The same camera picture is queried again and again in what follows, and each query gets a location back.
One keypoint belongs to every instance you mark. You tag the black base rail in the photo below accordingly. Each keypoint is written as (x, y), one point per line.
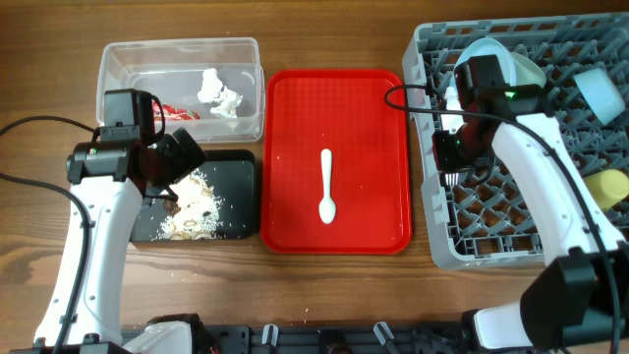
(435, 337)

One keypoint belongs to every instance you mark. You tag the red snack wrapper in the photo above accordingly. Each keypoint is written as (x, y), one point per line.
(175, 114)

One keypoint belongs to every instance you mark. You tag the black plastic tray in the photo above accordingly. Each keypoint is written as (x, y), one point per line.
(233, 174)

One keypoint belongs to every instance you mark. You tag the white napkin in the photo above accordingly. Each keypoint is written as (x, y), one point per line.
(224, 101)

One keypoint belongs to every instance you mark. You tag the yellow plastic cup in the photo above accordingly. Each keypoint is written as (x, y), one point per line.
(608, 187)

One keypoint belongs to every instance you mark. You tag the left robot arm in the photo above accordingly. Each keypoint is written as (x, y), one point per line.
(109, 182)

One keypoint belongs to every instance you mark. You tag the light blue bowl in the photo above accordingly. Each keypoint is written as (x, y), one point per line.
(600, 94)

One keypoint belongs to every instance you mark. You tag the grey dishwasher rack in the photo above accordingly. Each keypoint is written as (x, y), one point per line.
(489, 225)

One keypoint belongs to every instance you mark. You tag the white plastic fork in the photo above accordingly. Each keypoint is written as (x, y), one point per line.
(451, 179)

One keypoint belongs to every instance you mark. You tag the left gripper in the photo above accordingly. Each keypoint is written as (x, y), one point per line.
(183, 162)

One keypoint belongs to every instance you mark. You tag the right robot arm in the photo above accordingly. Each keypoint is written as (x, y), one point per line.
(581, 297)

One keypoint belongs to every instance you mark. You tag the light blue plate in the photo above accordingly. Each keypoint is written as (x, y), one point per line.
(480, 47)

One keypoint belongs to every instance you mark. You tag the white plastic spoon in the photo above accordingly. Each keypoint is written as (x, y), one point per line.
(327, 206)

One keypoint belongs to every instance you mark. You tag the food scraps rice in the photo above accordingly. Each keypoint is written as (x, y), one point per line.
(195, 215)

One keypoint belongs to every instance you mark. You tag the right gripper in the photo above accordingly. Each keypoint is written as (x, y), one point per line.
(443, 163)

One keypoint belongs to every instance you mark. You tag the clear plastic waste bin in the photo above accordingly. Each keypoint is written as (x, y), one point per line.
(172, 70)

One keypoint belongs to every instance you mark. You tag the red serving tray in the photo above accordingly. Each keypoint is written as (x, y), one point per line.
(343, 110)

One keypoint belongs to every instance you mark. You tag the light green bowl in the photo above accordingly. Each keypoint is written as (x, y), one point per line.
(527, 72)

